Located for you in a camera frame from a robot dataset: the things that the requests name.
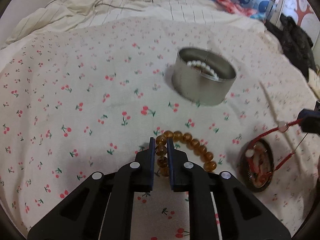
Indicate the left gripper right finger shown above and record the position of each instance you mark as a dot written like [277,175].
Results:
[177,170]

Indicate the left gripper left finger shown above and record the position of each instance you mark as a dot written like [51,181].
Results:
[144,177]

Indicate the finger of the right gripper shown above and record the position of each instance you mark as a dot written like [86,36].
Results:
[309,121]

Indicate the white paper bag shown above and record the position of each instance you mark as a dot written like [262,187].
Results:
[314,80]

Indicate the black jacket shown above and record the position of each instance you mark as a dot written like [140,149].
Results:
[295,43]

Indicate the round silver metal tin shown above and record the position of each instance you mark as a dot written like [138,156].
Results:
[202,76]

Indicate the cherry print bed sheet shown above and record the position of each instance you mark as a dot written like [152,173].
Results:
[89,99]

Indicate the white wardrobe with tree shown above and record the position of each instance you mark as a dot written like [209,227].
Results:
[303,14]

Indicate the pink crumpled cloth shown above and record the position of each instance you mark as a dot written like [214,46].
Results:
[234,8]

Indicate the cream striped duvet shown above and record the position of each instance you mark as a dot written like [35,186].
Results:
[65,15]

